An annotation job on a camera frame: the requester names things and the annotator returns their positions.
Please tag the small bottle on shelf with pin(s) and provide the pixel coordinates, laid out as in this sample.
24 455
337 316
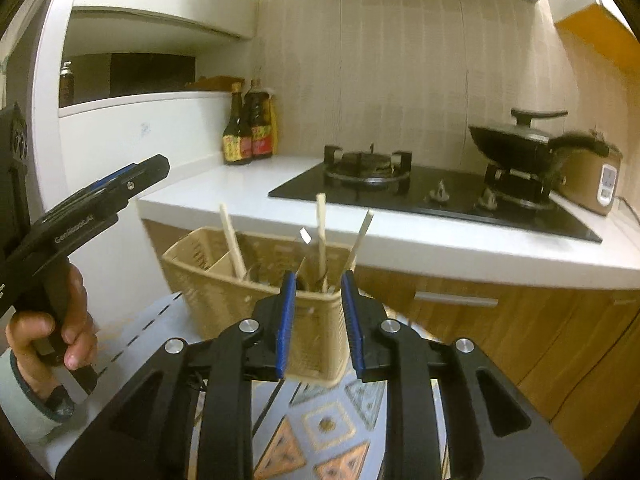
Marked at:
66 88

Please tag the left forearm grey sleeve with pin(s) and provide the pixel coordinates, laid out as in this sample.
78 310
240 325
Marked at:
31 418

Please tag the patterned light blue tablecloth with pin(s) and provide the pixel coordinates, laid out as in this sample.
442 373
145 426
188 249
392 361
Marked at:
338 431

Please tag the dark soy sauce bottle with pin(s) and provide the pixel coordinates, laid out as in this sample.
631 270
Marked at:
237 138

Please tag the brown rice cooker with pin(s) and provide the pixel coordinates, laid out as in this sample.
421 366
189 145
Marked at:
589 180

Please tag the wooden chopstick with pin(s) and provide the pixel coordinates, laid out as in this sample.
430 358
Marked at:
304 241
365 225
232 242
321 220

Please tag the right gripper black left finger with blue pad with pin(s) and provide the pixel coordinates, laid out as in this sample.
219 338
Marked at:
145 431

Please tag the orange wall cabinet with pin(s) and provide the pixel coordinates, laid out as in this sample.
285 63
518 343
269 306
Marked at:
601 24

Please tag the large sauce bottle red label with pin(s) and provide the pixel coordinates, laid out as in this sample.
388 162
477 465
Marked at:
258 110

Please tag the black gas stove top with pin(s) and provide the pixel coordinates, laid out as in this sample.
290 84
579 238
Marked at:
393 182

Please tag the beige plastic utensil basket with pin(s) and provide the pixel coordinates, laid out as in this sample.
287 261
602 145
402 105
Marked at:
199 266

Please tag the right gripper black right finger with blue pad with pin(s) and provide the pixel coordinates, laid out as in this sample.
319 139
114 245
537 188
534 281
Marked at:
449 407

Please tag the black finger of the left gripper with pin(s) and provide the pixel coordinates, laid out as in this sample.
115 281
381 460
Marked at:
137 178

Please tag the black wok with lid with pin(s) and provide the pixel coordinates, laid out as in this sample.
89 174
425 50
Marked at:
522 147

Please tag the person's left hand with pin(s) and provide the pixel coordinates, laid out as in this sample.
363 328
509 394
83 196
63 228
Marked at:
77 331

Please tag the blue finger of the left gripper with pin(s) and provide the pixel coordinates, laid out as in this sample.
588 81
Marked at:
114 175

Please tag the silver drawer handle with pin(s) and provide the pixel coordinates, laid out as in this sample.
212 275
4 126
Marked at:
456 300

